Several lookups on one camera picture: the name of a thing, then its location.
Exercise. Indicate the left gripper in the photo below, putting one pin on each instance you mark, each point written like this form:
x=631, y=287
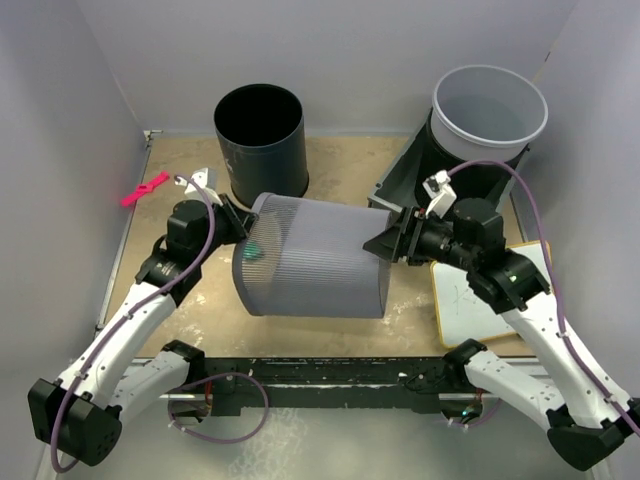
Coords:
x=241, y=222

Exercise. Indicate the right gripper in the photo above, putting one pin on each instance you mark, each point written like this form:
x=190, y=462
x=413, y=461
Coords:
x=407, y=228

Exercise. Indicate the grey ribbed laundry basket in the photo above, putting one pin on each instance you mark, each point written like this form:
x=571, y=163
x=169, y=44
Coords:
x=313, y=263

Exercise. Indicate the dark blue cylindrical bin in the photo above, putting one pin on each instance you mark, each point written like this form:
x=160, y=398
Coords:
x=260, y=129

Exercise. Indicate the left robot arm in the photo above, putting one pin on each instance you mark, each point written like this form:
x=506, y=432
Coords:
x=82, y=412

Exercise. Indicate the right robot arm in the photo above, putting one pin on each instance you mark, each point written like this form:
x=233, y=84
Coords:
x=585, y=414

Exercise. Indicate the green small box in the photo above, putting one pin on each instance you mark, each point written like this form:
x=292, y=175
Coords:
x=252, y=251

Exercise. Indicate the grey rectangular plastic crate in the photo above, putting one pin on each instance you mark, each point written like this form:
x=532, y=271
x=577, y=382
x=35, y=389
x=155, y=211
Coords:
x=395, y=189

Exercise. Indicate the pink plastic clip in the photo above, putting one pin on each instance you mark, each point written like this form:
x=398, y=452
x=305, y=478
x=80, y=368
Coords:
x=144, y=189

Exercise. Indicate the light grey plastic bucket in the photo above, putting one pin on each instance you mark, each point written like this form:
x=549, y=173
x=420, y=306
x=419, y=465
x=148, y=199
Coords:
x=486, y=112

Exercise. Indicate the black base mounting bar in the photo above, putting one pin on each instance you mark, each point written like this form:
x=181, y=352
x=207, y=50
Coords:
x=418, y=384

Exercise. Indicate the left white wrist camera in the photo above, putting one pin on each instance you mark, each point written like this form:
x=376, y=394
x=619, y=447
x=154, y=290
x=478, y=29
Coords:
x=201, y=185

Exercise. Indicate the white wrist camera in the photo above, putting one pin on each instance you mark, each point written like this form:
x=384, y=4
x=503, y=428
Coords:
x=201, y=185
x=441, y=194

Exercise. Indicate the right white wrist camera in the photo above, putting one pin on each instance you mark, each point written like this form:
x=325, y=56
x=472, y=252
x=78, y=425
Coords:
x=441, y=194

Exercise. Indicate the small whiteboard with yellow frame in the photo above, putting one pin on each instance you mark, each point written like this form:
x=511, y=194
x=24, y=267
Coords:
x=460, y=314

